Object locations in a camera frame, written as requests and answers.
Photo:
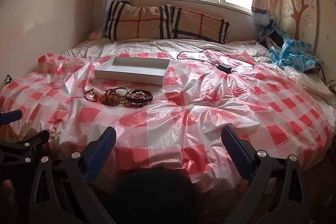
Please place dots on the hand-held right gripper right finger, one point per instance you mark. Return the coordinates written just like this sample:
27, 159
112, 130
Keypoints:
236, 154

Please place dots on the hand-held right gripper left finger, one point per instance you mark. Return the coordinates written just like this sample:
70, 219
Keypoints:
101, 154

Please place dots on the red checked plastic sheet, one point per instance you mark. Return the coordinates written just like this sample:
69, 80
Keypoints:
183, 119

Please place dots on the brown tree wall sticker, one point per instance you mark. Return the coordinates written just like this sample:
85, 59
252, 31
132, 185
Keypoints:
299, 14

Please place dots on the white cardboard box tray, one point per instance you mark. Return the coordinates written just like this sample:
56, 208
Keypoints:
131, 75

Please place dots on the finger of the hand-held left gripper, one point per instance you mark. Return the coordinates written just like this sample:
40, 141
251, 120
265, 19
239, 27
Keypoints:
31, 140
10, 116

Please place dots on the pink pillow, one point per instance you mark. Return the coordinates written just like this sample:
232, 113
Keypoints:
95, 33

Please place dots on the plaid pillow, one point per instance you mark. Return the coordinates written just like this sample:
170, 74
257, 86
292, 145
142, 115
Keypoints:
199, 24
134, 20

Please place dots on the clear plastic bag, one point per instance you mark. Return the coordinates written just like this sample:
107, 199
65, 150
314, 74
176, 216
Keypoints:
304, 79

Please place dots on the blue checked plastic sheet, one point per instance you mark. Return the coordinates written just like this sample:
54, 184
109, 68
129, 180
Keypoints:
291, 54

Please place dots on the dark bag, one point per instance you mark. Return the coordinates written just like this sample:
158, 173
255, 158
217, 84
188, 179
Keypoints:
274, 36

